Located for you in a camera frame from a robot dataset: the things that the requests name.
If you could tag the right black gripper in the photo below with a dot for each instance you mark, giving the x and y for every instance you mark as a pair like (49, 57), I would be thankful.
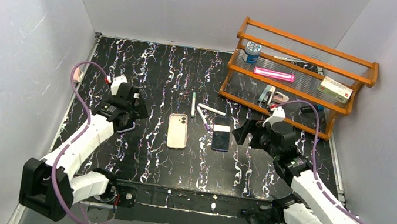
(255, 134)

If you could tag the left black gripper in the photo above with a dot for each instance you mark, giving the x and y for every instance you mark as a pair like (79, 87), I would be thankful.
(136, 101)

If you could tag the bare black phone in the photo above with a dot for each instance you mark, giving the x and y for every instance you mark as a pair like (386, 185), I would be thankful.
(221, 134)

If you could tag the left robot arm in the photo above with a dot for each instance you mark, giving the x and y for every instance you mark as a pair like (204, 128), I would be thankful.
(71, 154)

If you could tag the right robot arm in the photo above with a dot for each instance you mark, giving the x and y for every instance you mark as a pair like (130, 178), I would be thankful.
(311, 202)

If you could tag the purple capped white marker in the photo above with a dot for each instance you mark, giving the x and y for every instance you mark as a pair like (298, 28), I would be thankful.
(203, 118)

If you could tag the white pen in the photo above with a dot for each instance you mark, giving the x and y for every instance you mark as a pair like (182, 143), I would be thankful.
(208, 108)

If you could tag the light blue stapler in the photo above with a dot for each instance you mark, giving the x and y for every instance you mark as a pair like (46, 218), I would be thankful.
(266, 95)

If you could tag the green capped white marker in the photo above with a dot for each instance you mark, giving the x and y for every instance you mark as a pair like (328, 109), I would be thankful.
(193, 105)

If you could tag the orange wooden shelf rack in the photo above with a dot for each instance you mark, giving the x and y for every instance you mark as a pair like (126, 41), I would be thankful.
(309, 61)

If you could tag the blue white round jar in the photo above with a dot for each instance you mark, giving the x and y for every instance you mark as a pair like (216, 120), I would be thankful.
(252, 52)

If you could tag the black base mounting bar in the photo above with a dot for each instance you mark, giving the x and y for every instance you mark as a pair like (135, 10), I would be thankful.
(159, 204)

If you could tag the white red small box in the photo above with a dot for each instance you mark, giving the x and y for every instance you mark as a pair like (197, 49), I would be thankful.
(336, 90)

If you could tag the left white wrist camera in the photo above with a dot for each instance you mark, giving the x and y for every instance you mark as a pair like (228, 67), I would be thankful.
(117, 81)

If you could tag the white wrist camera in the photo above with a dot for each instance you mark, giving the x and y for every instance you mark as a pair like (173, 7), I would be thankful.
(277, 114)
(117, 81)

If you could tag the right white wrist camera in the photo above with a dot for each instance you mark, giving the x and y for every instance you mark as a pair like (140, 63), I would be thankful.
(277, 114)

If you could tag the pink wall clip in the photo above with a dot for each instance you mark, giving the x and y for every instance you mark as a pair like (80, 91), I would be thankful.
(76, 75)

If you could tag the aluminium frame rail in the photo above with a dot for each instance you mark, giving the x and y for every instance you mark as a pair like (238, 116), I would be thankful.
(37, 185)

